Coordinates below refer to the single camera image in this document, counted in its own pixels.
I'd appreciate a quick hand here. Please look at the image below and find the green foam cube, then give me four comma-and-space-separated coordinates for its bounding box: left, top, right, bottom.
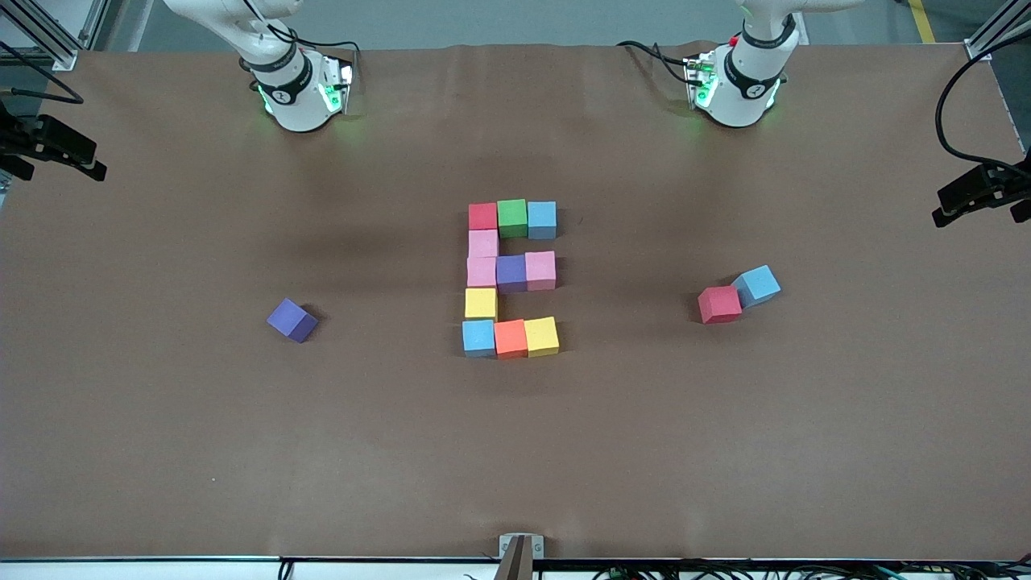
497, 199, 529, 239

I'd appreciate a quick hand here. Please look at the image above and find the purple foam cube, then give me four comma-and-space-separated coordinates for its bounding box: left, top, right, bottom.
496, 255, 528, 293
267, 298, 319, 344

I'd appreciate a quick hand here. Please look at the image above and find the orange foam cube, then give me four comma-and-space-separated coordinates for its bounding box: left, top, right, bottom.
494, 319, 529, 360

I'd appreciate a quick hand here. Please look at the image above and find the brown table cover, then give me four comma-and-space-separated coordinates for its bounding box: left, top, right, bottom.
0, 40, 1031, 562

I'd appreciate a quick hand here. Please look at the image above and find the aluminium frame strut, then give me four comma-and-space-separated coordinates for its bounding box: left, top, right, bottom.
78, 0, 111, 51

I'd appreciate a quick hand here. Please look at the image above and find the light blue foam cube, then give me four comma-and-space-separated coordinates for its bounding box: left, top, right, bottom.
731, 264, 781, 309
527, 201, 558, 241
462, 319, 497, 358

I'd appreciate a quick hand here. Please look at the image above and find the aluminium frame post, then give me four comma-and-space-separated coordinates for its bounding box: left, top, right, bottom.
0, 0, 79, 72
965, 0, 1031, 63

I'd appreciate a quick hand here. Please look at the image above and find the mauve pink foam cube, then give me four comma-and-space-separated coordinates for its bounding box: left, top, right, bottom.
525, 251, 557, 292

